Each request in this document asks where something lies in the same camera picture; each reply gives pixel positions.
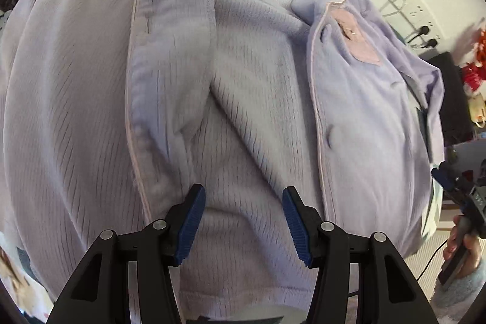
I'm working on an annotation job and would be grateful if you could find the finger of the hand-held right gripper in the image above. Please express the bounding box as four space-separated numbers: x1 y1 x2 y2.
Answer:
431 162 462 196

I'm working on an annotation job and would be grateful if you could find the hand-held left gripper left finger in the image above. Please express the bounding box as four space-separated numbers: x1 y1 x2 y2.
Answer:
46 183 207 324

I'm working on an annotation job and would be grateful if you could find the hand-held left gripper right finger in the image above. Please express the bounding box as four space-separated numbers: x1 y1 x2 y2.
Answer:
282 186 435 324

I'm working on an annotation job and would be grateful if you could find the lavender fleece pajama top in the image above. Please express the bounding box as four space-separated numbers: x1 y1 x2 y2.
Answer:
0 0 447 317

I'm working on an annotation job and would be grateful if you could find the person's right forearm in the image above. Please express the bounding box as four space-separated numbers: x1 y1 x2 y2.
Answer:
431 259 486 321

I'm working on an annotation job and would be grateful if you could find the person's right hand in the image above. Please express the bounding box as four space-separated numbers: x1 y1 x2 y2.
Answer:
442 216 486 277

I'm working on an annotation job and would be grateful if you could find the cartoon printed white cloth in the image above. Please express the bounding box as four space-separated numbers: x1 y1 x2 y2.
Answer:
0 229 50 313

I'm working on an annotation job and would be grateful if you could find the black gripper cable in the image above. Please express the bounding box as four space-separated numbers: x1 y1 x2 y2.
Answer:
416 238 450 281

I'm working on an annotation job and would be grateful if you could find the white cable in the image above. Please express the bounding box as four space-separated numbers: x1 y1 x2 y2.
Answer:
382 0 407 17

